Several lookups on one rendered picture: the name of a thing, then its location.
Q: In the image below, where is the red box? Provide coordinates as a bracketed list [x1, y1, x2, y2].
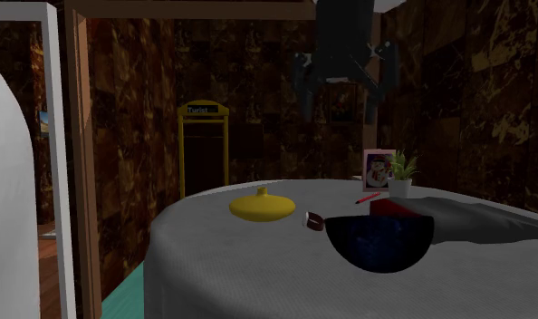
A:
[369, 198, 422, 218]

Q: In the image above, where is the white door frame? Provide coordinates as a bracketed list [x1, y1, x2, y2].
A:
[0, 2, 78, 319]

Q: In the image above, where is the green plant in white pot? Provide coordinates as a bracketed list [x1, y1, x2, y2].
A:
[386, 150, 419, 199]

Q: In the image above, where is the yellow booth cabinet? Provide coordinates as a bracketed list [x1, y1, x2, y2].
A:
[177, 101, 231, 200]

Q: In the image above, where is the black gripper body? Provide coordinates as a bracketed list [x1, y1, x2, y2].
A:
[314, 0, 377, 85]

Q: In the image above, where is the dark grey pillow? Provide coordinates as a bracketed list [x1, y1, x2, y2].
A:
[389, 196, 538, 246]

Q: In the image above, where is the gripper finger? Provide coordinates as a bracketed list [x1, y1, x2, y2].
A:
[360, 40, 400, 126]
[294, 51, 329, 124]

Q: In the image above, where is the red pen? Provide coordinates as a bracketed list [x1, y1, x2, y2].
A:
[354, 191, 382, 205]

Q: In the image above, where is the small brown and white ball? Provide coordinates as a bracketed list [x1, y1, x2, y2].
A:
[302, 211, 327, 233]

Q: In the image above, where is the flat yellow vase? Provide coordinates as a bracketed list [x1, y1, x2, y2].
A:
[228, 187, 297, 223]

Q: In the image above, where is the dark framed wall picture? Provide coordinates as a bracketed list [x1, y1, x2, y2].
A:
[329, 82, 359, 126]

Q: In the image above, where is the pink framed snowman picture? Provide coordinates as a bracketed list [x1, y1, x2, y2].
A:
[362, 149, 397, 193]

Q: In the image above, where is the dark blue bowl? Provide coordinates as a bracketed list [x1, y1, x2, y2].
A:
[324, 214, 436, 275]

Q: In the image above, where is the bed with grey cover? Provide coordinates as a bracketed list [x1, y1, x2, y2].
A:
[100, 178, 538, 319]

